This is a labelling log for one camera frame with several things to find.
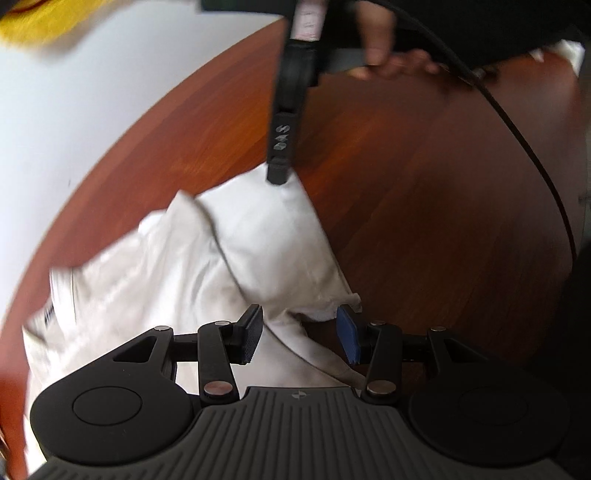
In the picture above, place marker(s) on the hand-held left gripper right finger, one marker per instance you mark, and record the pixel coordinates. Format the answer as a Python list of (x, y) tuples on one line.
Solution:
[(347, 334)]

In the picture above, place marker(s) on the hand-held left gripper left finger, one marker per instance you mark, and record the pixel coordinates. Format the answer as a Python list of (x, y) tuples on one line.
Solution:
[(251, 337)]

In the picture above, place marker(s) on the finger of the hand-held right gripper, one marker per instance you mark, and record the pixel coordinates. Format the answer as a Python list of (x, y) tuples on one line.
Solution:
[(278, 173)]

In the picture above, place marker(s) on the white short-sleeved shirt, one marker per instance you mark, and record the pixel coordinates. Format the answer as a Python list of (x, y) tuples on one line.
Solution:
[(258, 240)]

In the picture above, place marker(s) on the person's right forearm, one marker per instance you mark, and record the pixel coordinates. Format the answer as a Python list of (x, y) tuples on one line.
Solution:
[(498, 27)]

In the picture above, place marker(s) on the person's right hand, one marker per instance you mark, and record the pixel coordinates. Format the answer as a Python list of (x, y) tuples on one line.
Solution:
[(381, 32)]

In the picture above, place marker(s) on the person's dark clothing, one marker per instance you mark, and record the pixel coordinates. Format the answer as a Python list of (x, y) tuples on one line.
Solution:
[(579, 369)]

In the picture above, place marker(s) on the plain yellow cloth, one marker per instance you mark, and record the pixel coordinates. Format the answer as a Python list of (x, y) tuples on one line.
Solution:
[(41, 21)]

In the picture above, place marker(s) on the white plastic bag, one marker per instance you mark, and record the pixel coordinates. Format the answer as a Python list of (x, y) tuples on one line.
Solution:
[(561, 53)]

